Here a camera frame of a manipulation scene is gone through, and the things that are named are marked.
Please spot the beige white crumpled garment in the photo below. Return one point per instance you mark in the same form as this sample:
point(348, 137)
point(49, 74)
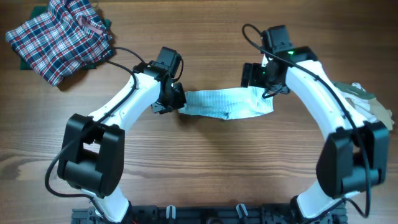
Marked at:
point(365, 103)

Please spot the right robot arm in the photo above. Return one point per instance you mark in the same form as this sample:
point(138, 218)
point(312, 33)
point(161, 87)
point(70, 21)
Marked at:
point(354, 156)

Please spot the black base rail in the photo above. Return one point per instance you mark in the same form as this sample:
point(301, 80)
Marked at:
point(199, 214)

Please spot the dark green folded cloth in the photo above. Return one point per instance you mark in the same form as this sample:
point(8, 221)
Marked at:
point(37, 10)

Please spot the plaid red blue cloth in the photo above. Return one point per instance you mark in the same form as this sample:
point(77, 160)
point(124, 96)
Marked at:
point(57, 43)

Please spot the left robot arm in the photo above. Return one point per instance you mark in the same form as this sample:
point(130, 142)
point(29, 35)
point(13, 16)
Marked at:
point(92, 155)

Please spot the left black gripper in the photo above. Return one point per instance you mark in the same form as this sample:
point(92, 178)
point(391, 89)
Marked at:
point(179, 102)

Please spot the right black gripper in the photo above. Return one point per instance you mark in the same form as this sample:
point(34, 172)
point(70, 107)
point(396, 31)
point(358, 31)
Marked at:
point(253, 75)

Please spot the light blue striped cloth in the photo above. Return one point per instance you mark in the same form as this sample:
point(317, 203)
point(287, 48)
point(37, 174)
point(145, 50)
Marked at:
point(227, 104)

